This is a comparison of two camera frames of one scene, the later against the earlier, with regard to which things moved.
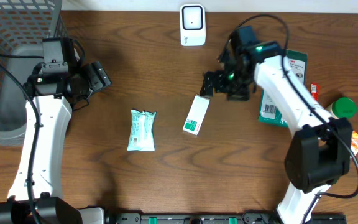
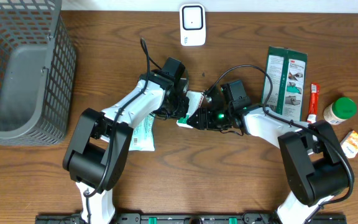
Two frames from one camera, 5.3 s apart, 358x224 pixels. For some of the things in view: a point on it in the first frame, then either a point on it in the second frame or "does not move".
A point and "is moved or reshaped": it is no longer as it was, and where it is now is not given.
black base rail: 215,218 does not move
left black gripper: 99,79 → 172,115
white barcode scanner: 192,25 does not move
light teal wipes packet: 141,138 does not move
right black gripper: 223,85 → 205,119
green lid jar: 342,107 does not move
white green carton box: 196,114 is moved or reshaped
